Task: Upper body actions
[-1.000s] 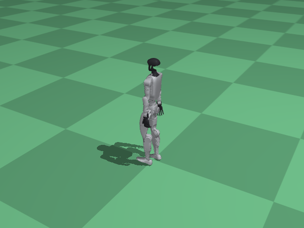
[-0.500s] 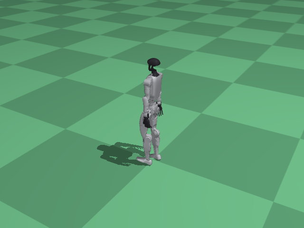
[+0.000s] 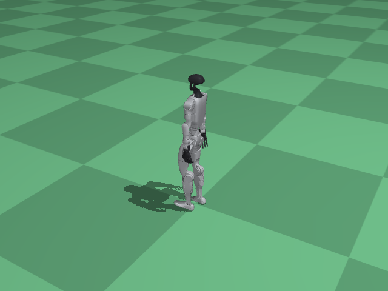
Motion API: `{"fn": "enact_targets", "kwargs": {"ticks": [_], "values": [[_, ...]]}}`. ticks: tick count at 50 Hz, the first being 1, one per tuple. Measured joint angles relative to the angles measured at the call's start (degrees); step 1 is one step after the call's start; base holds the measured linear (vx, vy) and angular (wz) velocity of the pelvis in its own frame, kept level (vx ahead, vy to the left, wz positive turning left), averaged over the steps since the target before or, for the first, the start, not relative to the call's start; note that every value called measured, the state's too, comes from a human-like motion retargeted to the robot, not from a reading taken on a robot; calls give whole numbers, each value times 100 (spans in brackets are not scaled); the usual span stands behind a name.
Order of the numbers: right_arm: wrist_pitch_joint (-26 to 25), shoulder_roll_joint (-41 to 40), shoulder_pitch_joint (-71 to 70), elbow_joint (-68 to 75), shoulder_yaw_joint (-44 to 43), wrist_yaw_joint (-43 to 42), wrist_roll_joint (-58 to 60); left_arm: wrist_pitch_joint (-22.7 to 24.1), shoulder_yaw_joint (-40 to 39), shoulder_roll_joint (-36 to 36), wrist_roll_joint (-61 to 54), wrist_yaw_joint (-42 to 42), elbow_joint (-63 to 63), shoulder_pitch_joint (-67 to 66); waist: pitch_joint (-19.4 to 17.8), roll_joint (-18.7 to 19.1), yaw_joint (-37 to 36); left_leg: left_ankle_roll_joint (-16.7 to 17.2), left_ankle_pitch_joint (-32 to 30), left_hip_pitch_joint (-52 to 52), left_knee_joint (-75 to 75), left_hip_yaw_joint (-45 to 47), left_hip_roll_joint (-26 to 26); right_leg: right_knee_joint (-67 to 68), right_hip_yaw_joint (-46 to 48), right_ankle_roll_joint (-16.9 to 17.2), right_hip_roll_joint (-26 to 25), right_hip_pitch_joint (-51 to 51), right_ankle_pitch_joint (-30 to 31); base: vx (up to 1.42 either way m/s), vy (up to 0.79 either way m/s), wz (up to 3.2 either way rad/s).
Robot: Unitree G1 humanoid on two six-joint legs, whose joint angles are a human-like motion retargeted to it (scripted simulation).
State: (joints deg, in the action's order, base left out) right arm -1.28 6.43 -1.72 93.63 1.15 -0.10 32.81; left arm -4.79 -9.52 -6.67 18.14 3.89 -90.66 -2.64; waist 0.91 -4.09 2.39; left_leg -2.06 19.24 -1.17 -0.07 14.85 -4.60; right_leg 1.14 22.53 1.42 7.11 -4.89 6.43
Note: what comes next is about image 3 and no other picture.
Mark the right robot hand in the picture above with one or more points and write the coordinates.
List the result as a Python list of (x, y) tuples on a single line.
[(205, 138)]

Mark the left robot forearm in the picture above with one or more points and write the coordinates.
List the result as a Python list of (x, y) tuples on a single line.
[(186, 136)]

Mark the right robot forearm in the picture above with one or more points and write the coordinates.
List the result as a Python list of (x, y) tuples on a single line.
[(202, 128)]

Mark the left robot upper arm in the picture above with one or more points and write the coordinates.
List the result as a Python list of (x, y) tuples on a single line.
[(188, 107)]

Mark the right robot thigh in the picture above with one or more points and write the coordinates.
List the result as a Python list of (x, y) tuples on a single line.
[(195, 156)]

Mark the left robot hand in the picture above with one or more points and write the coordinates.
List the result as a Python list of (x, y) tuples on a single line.
[(186, 155)]

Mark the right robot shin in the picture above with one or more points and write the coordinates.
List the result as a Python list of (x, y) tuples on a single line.
[(199, 182)]

